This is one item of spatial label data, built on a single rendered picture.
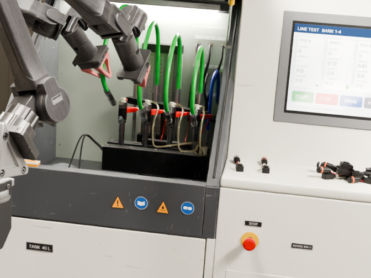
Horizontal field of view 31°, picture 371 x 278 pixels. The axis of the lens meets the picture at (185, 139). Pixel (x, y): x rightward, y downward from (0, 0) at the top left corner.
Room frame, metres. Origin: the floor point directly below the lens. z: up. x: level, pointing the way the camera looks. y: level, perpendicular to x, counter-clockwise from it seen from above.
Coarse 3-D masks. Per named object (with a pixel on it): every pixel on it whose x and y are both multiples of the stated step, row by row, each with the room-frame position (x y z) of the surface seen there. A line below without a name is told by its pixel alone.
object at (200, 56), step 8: (200, 48) 2.07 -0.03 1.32; (200, 56) 2.16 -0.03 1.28; (200, 64) 2.17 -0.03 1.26; (200, 72) 2.18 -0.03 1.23; (192, 80) 1.98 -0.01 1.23; (200, 80) 2.18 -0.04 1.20; (192, 88) 1.97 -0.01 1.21; (200, 88) 2.18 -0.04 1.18; (192, 96) 1.96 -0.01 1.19; (200, 96) 2.18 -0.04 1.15; (192, 104) 1.97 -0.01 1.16; (200, 104) 2.18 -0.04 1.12; (192, 112) 1.99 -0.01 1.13; (192, 120) 2.03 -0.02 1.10
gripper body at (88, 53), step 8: (88, 40) 1.90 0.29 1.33; (72, 48) 1.90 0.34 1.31; (80, 48) 1.89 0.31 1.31; (88, 48) 1.90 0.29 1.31; (96, 48) 1.93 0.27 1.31; (104, 48) 1.93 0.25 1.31; (80, 56) 1.91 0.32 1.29; (88, 56) 1.91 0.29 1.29; (96, 56) 1.91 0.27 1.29; (80, 64) 1.93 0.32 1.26
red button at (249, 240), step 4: (248, 232) 1.83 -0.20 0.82; (252, 232) 1.83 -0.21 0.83; (244, 236) 1.83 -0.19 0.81; (248, 236) 1.83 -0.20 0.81; (252, 236) 1.83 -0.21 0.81; (256, 236) 1.82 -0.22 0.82; (244, 240) 1.80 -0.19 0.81; (248, 240) 1.79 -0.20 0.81; (252, 240) 1.79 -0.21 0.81; (256, 240) 1.82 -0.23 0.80; (244, 244) 1.80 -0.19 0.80; (248, 244) 1.79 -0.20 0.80; (252, 244) 1.79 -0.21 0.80; (256, 244) 1.82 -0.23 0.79; (248, 248) 1.79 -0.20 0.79; (252, 248) 1.79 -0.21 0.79
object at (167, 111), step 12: (180, 36) 2.16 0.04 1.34; (180, 48) 2.20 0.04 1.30; (168, 60) 2.00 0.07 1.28; (180, 60) 2.22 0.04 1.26; (168, 72) 1.98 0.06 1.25; (180, 72) 2.23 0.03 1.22; (168, 84) 1.97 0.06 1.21; (180, 84) 2.24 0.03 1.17; (168, 108) 2.01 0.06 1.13; (168, 120) 2.05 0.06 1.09
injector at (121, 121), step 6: (126, 102) 2.13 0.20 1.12; (120, 108) 2.13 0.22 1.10; (126, 108) 2.14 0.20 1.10; (120, 114) 2.13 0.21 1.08; (126, 114) 2.14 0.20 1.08; (120, 120) 2.11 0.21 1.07; (120, 126) 2.13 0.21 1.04; (120, 132) 2.13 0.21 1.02; (120, 138) 2.13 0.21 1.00; (120, 144) 2.13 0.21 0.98
